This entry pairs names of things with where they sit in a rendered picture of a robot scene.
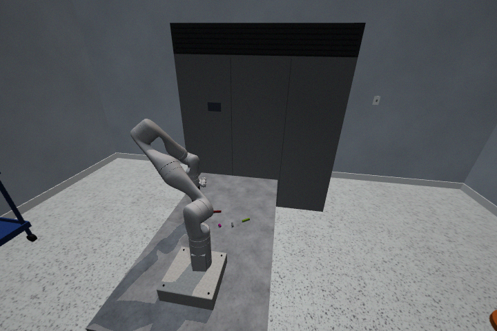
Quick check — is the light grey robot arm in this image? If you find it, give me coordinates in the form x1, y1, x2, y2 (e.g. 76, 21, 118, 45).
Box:
130, 119, 214, 272

